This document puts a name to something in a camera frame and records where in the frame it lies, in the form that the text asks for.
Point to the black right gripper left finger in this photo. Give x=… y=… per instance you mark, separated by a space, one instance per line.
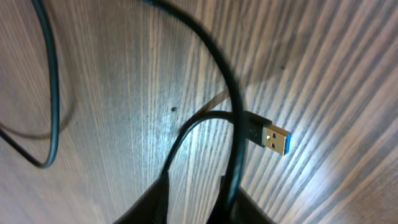
x=152 y=206

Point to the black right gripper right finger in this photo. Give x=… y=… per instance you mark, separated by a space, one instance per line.
x=244 y=210

